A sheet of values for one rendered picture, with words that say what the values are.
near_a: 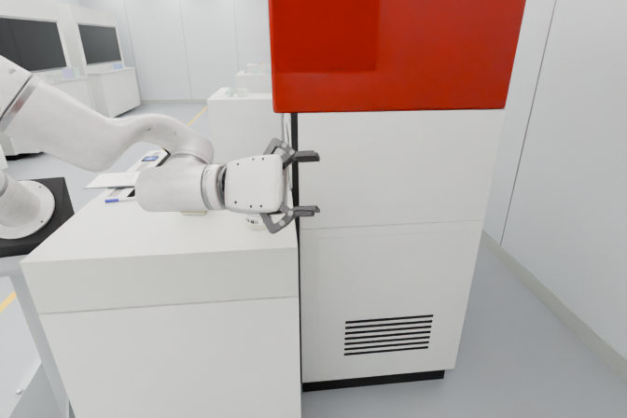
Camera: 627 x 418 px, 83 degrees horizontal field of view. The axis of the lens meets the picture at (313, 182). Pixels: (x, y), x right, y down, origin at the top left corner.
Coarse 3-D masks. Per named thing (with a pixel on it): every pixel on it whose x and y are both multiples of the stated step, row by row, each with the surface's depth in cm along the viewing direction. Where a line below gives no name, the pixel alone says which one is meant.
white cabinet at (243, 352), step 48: (48, 336) 87; (96, 336) 89; (144, 336) 90; (192, 336) 92; (240, 336) 94; (288, 336) 95; (96, 384) 95; (144, 384) 96; (192, 384) 98; (240, 384) 100; (288, 384) 102
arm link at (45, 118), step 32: (32, 96) 46; (64, 96) 50; (0, 128) 46; (32, 128) 47; (64, 128) 49; (96, 128) 51; (128, 128) 55; (160, 128) 61; (64, 160) 52; (96, 160) 52
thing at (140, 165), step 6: (150, 150) 162; (156, 150) 162; (162, 150) 162; (144, 156) 154; (162, 156) 154; (138, 162) 146; (144, 162) 146; (150, 162) 147; (156, 162) 146; (132, 168) 140; (138, 168) 141; (144, 168) 141; (132, 186) 123; (102, 192) 117; (108, 192) 117; (114, 192) 118; (120, 192) 117; (126, 192) 117; (96, 198) 113; (102, 198) 113
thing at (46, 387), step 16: (16, 256) 108; (0, 272) 100; (16, 272) 102; (16, 288) 113; (32, 304) 114; (32, 320) 117; (32, 336) 121; (48, 352) 122; (48, 368) 125; (32, 384) 134; (48, 384) 136; (16, 400) 150; (32, 400) 136; (48, 400) 138; (64, 400) 131; (0, 416) 143; (16, 416) 137; (32, 416) 139; (48, 416) 141; (64, 416) 135
